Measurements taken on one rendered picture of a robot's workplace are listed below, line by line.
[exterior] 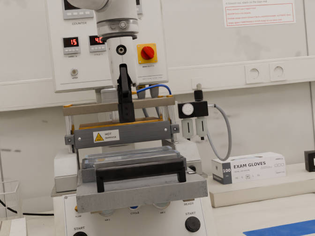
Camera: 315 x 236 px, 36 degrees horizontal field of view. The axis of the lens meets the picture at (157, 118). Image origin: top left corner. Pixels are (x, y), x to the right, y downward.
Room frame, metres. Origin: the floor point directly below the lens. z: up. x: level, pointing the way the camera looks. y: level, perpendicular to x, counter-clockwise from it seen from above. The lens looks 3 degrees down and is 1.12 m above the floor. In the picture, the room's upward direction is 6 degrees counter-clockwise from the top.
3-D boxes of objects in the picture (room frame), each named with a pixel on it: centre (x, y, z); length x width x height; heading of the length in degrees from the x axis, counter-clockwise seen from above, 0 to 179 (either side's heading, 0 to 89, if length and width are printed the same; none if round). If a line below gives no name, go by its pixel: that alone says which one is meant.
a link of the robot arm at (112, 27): (0.98, 0.06, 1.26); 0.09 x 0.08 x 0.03; 7
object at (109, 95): (1.27, 0.08, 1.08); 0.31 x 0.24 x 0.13; 98
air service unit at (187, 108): (1.40, -0.10, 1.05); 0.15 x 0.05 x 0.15; 98
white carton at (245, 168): (1.68, -0.30, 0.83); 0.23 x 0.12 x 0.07; 101
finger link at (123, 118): (0.96, 0.06, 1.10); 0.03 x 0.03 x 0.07; 7
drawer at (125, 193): (0.94, 0.06, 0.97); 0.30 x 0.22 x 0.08; 8
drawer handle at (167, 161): (0.80, 0.04, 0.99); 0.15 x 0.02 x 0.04; 98
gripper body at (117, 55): (0.98, 0.06, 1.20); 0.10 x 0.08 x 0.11; 7
